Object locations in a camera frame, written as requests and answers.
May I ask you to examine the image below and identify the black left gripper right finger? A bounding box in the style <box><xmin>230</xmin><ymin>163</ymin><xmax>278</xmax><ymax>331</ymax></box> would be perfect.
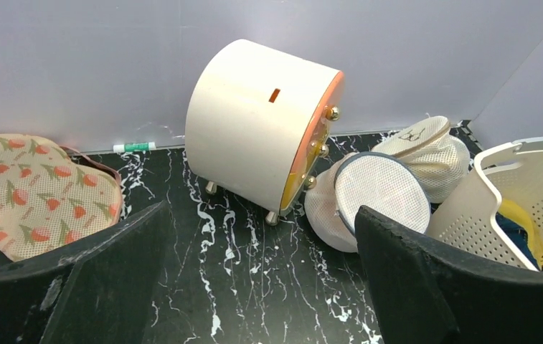
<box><xmin>355</xmin><ymin>206</ymin><xmax>543</xmax><ymax>343</ymax></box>

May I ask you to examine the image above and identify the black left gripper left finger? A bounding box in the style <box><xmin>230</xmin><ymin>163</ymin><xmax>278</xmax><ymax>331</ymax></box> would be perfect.
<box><xmin>0</xmin><ymin>201</ymin><xmax>171</xmax><ymax>343</ymax></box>

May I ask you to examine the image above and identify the white mesh bra laundry bag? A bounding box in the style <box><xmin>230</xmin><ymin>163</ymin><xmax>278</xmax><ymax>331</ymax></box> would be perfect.
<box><xmin>303</xmin><ymin>151</ymin><xmax>431</xmax><ymax>253</ymax></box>

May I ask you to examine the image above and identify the floral mesh laundry bag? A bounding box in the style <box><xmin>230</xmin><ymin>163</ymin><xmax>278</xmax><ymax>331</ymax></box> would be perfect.
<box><xmin>0</xmin><ymin>133</ymin><xmax>123</xmax><ymax>262</ymax></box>

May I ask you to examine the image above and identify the beige-trimmed mesh laundry bag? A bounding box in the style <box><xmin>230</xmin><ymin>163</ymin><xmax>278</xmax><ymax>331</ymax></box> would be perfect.
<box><xmin>371</xmin><ymin>116</ymin><xmax>470</xmax><ymax>204</ymax></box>

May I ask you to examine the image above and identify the cream perforated laundry basket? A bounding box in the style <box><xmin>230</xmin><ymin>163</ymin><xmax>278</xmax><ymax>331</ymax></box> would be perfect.
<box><xmin>426</xmin><ymin>137</ymin><xmax>543</xmax><ymax>270</ymax></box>

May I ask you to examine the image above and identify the dark blue garment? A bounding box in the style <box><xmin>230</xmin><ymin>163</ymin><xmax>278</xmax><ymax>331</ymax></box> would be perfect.
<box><xmin>495</xmin><ymin>213</ymin><xmax>539</xmax><ymax>269</ymax></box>

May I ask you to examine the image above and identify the yellow garment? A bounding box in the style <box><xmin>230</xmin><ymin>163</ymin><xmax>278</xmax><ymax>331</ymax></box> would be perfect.
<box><xmin>497</xmin><ymin>198</ymin><xmax>543</xmax><ymax>269</ymax></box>

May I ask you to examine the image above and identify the green white glue stick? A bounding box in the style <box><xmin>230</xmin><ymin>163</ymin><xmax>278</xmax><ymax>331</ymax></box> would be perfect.
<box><xmin>113</xmin><ymin>142</ymin><xmax>156</xmax><ymax>153</ymax></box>

